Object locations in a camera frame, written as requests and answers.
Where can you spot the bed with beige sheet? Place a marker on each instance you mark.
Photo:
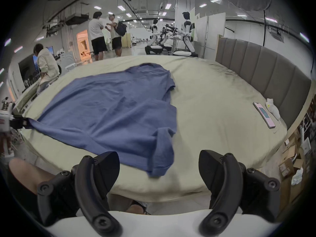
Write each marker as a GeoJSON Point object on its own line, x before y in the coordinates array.
{"type": "Point", "coordinates": [217, 107]}

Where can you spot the pile of cardboard cartons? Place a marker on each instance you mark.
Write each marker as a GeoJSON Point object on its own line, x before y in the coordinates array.
{"type": "Point", "coordinates": [287, 167]}

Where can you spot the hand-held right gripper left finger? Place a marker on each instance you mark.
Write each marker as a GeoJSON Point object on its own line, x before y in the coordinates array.
{"type": "Point", "coordinates": [86, 181]}

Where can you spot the small white crumpled cloth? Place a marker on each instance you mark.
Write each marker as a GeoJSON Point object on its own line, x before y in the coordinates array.
{"type": "Point", "coordinates": [272, 109]}

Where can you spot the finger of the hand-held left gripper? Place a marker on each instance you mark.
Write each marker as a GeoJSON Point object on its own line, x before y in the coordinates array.
{"type": "Point", "coordinates": [28, 123]}

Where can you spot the grey padded headboard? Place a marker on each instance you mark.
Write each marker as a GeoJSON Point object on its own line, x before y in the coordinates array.
{"type": "Point", "coordinates": [266, 68]}

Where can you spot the white plastic bag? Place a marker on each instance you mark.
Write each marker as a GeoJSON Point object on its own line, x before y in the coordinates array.
{"type": "Point", "coordinates": [297, 178]}

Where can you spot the dark blue shirt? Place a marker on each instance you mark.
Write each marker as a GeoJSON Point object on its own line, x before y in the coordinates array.
{"type": "Point", "coordinates": [111, 112]}

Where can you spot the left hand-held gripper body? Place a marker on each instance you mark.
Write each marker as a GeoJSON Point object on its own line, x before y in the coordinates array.
{"type": "Point", "coordinates": [5, 122]}

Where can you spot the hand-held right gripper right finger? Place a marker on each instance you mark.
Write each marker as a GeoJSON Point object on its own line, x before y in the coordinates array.
{"type": "Point", "coordinates": [229, 181]}

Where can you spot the pink smartphone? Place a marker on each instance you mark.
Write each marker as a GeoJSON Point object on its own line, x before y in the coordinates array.
{"type": "Point", "coordinates": [264, 113]}

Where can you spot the white humanoid robot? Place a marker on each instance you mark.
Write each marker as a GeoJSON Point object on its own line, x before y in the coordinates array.
{"type": "Point", "coordinates": [155, 41]}
{"type": "Point", "coordinates": [187, 33]}

